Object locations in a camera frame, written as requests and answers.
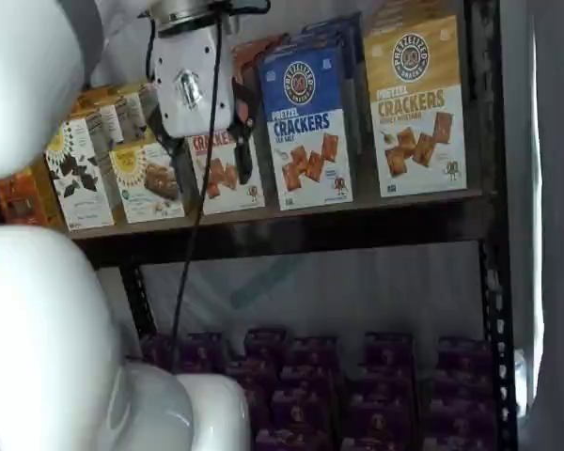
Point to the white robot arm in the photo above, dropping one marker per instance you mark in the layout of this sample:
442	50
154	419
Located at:
28	305

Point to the yellow topped white box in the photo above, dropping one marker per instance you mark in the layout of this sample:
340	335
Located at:
134	113
98	122

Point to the black metal shelf rack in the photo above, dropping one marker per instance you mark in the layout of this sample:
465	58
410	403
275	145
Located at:
310	228

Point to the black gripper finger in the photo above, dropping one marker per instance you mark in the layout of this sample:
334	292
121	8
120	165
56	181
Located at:
162	126
244	122

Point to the white box with dark chips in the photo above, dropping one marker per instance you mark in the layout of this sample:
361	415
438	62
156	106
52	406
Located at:
80	188

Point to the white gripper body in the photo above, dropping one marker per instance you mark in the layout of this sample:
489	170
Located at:
190	80

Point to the blue white pretzel crackers box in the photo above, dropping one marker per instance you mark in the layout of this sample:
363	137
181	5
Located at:
310	40
333	23
305	141

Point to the yellow white pretzel crackers box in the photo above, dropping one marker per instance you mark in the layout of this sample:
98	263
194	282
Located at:
418	141

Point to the brown orange snack box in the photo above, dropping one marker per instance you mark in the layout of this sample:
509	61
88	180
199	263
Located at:
28	202

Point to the pale yellow snack bar box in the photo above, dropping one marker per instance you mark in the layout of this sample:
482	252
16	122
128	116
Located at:
143	188

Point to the orange white pretzel crackers box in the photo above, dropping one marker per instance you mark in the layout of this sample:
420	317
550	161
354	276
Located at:
246	54
225	188

